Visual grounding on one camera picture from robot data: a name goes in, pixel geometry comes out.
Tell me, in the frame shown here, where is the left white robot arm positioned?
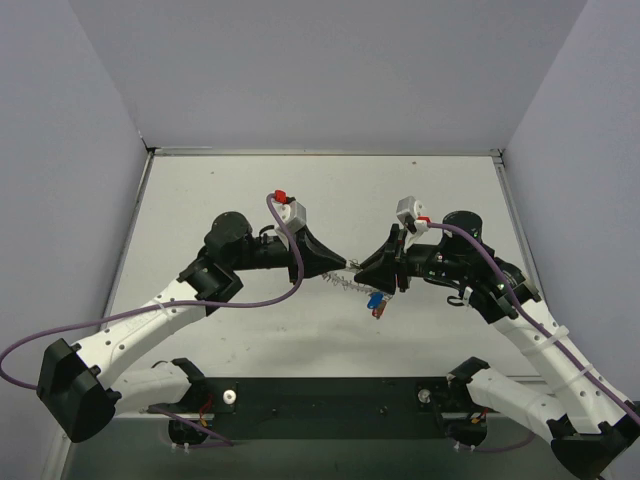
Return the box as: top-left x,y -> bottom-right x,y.
36,202 -> 346,443

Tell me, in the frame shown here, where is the purple cable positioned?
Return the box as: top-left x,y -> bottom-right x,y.
0,189 -> 307,449
427,222 -> 640,454

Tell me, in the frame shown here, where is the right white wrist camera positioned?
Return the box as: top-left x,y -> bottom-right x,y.
396,196 -> 431,252

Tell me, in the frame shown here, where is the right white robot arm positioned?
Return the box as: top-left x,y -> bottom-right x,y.
354,211 -> 639,479

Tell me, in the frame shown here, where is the large metal keyring with loops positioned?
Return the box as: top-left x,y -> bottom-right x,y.
321,259 -> 379,295

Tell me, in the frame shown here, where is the red key tag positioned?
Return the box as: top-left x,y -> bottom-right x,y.
372,301 -> 387,319

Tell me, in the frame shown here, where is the blue key tag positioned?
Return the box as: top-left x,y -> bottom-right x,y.
367,293 -> 384,310

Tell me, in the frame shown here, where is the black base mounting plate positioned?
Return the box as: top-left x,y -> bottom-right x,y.
160,377 -> 488,445

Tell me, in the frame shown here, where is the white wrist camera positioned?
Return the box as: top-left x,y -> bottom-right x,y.
273,190 -> 306,249
396,196 -> 431,252

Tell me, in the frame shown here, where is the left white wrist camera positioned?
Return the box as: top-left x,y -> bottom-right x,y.
273,190 -> 306,249

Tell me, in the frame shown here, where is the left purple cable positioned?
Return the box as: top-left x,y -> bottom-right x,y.
0,189 -> 307,449

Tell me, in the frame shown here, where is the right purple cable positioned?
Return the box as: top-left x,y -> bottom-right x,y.
427,222 -> 640,454

